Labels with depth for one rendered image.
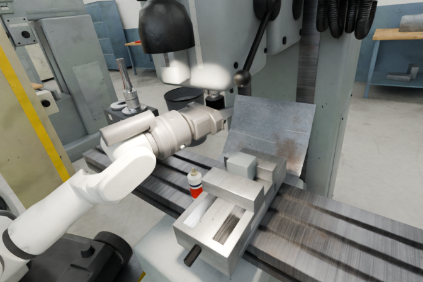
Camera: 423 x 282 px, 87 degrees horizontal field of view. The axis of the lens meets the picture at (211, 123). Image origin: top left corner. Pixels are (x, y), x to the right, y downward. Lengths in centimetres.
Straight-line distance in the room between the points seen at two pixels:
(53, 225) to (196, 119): 30
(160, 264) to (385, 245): 53
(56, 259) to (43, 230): 85
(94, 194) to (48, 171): 187
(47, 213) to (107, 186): 10
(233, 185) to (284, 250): 18
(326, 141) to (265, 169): 37
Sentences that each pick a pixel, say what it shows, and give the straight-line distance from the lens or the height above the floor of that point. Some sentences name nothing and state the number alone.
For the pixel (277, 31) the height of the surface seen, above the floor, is 139.
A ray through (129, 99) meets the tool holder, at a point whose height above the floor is 120.
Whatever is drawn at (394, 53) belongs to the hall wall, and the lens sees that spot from 469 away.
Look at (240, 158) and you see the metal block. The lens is 59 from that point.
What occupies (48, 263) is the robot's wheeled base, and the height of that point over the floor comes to 57.
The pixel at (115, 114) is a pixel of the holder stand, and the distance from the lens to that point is 90.
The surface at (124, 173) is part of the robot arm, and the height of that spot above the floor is 122.
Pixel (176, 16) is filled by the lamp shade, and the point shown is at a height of 145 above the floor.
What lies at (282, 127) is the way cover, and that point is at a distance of 87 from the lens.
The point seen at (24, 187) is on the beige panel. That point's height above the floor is 40.
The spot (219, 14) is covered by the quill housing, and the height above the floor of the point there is 144.
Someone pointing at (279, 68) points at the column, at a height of 124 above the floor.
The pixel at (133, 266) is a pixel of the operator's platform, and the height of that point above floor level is 40.
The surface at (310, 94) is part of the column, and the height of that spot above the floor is 115.
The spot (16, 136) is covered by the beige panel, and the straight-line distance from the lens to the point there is 214.
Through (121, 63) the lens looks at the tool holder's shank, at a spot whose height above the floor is 133.
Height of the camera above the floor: 145
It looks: 27 degrees down
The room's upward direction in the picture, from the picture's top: 7 degrees counter-clockwise
